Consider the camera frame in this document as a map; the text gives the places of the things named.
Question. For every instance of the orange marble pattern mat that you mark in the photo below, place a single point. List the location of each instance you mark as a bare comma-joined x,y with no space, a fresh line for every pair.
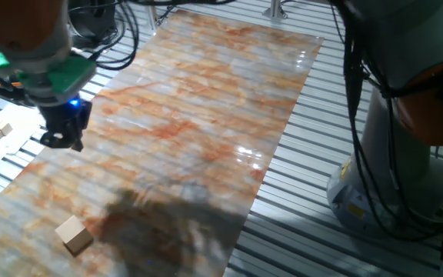
187,115

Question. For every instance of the aluminium upright post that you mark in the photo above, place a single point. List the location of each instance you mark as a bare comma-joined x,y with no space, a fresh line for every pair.
151,17

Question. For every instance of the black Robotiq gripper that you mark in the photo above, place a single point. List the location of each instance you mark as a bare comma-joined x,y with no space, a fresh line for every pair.
65,119

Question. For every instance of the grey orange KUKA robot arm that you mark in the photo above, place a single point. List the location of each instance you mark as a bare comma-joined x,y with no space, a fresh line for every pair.
398,38

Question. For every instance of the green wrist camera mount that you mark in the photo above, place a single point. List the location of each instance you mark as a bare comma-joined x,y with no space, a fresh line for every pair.
67,75

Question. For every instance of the white paper sheet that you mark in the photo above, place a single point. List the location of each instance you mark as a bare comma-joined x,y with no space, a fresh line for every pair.
14,144

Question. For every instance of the light wooden block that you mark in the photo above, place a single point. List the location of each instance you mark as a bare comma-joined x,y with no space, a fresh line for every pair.
74,234

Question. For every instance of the aluminium frame post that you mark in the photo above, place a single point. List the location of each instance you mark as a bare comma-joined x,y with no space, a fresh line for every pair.
275,9

